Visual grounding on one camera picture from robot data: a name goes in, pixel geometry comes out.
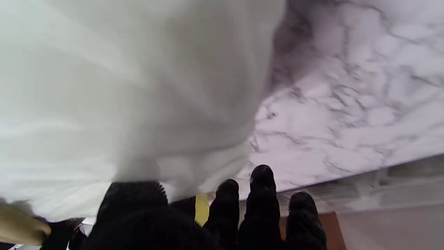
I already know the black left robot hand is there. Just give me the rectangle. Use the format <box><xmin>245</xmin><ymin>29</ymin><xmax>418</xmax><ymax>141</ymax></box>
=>
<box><xmin>82</xmin><ymin>165</ymin><xmax>327</xmax><ymax>250</ymax></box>

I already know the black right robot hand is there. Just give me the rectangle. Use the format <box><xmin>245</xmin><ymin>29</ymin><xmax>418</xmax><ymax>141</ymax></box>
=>
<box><xmin>40</xmin><ymin>218</ymin><xmax>87</xmax><ymax>250</ymax></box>

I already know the yellow perforated laundry basket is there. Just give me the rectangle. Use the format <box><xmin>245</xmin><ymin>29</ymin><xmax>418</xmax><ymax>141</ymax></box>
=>
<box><xmin>194</xmin><ymin>193</ymin><xmax>210</xmax><ymax>227</ymax></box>

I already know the white pillow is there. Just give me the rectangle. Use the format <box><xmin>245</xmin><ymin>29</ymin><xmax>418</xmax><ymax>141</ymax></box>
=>
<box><xmin>0</xmin><ymin>0</ymin><xmax>287</xmax><ymax>223</ymax></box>

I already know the brown pillowcase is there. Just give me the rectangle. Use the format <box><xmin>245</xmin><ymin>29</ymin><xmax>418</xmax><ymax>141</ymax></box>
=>
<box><xmin>0</xmin><ymin>201</ymin><xmax>52</xmax><ymax>246</ymax></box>

